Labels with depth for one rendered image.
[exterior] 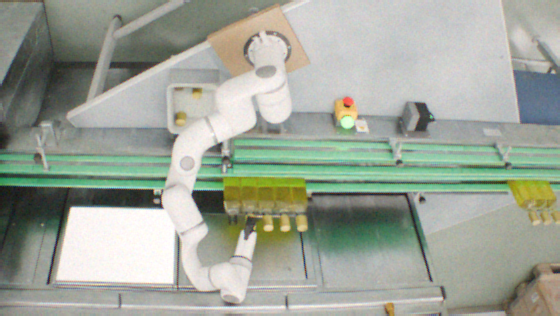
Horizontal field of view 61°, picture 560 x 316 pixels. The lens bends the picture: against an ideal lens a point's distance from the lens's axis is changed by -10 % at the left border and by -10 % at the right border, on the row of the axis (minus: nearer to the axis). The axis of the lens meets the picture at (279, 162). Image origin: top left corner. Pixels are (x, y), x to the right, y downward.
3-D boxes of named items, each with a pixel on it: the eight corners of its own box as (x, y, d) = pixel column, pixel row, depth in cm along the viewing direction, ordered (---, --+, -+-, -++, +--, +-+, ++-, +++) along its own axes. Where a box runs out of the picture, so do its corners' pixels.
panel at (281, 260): (69, 208, 184) (53, 287, 161) (67, 203, 182) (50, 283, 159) (304, 212, 197) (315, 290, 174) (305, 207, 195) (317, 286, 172)
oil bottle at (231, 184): (222, 170, 190) (224, 217, 176) (223, 160, 186) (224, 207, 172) (238, 170, 191) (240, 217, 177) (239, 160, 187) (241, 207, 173)
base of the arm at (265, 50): (238, 35, 161) (240, 63, 150) (276, 22, 158) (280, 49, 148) (256, 70, 172) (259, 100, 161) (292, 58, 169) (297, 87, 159)
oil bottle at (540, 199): (513, 174, 208) (538, 226, 189) (518, 165, 204) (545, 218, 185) (523, 174, 209) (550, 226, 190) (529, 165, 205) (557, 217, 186)
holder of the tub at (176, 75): (170, 127, 190) (169, 142, 185) (169, 68, 170) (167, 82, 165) (216, 128, 192) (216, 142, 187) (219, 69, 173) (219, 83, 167)
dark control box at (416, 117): (400, 115, 195) (406, 130, 190) (406, 100, 190) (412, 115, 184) (419, 116, 197) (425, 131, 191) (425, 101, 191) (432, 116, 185)
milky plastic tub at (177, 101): (169, 117, 186) (168, 134, 180) (168, 68, 170) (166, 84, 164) (216, 118, 188) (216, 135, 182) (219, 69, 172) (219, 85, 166)
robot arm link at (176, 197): (228, 209, 144) (224, 200, 159) (193, 141, 140) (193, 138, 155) (177, 235, 142) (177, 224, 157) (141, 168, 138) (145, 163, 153)
